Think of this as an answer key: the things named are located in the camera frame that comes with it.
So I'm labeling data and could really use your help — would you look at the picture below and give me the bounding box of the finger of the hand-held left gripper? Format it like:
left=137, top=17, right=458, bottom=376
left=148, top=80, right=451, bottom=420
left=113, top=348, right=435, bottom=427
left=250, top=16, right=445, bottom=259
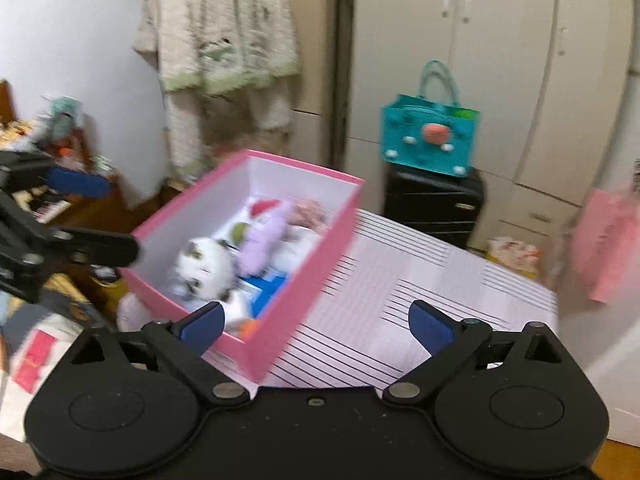
left=0, top=152, right=112, bottom=198
left=0, top=195, right=140, bottom=303

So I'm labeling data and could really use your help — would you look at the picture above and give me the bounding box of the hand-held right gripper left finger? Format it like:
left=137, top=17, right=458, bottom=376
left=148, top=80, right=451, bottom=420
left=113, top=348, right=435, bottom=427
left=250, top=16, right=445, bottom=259
left=70, top=301, right=251, bottom=407

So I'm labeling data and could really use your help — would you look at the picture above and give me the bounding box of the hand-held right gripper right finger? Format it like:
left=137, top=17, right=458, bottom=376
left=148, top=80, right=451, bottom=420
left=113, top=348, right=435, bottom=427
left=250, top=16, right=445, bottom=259
left=382, top=300, right=563, bottom=405

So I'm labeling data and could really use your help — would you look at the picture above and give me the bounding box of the white cow plush toy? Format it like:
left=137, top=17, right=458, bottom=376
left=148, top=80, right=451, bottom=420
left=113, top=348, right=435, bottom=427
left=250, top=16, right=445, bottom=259
left=172, top=237, right=253, bottom=331

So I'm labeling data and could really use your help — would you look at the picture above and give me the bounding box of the blue wet wipes packet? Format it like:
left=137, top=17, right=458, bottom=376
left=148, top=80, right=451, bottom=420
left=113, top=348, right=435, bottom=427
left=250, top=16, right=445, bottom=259
left=237, top=270, right=291, bottom=318

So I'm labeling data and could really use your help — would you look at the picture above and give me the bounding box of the purple plush toy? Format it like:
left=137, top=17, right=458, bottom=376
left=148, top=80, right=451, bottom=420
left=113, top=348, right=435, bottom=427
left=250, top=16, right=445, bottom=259
left=237, top=200, right=293, bottom=278

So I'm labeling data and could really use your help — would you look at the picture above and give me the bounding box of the pink cardboard box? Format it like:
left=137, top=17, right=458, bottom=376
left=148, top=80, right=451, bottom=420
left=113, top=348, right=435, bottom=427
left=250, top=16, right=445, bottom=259
left=120, top=149, right=366, bottom=383

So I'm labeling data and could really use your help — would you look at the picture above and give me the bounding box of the white mesh bath sponge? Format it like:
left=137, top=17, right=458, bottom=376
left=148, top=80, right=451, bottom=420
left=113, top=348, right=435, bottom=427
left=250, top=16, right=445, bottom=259
left=272, top=225, right=326, bottom=271

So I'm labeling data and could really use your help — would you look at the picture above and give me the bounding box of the pink floral scrunchie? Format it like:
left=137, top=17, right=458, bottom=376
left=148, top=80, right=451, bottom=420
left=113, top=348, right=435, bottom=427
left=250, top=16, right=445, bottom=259
left=290, top=199, right=331, bottom=231

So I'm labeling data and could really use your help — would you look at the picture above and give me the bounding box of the printed plastic bag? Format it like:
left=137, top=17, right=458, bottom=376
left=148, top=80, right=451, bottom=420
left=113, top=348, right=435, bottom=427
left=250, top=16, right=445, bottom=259
left=487, top=237, right=543, bottom=278

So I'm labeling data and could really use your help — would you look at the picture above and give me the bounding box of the black suitcase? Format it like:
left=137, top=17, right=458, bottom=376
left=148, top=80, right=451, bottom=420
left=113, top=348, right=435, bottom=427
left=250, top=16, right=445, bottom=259
left=382, top=165, right=487, bottom=251

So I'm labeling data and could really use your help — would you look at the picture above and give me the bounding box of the beige canvas tote bag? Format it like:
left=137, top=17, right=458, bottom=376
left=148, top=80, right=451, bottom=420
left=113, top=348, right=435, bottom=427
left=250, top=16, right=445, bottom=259
left=132, top=0, right=161, bottom=61

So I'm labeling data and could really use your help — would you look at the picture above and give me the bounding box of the white door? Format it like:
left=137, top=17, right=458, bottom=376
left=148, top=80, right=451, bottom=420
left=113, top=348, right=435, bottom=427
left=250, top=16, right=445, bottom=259
left=560, top=75, right=640, bottom=446

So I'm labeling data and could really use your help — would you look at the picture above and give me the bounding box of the pink paper bag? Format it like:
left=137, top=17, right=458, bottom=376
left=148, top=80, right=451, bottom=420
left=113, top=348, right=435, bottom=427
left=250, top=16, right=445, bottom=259
left=570, top=187, right=640, bottom=303

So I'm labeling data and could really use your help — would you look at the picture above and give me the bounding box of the teal felt handbag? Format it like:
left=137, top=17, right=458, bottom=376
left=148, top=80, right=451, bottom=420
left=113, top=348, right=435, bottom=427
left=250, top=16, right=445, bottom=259
left=382, top=60, right=481, bottom=178

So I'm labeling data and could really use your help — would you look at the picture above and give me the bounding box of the fluffy white pajama set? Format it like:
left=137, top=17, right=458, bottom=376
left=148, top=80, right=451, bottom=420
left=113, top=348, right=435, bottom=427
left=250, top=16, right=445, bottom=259
left=155, top=0, right=301, bottom=176

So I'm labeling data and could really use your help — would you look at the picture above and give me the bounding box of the beige tall cabinet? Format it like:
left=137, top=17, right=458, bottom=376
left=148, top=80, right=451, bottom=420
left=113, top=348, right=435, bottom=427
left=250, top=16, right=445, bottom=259
left=280, top=0, right=341, bottom=166

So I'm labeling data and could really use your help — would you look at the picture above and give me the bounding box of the beige wardrobe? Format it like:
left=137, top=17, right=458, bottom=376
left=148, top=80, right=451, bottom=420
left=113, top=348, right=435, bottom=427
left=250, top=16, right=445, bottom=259
left=345, top=0, right=636, bottom=261

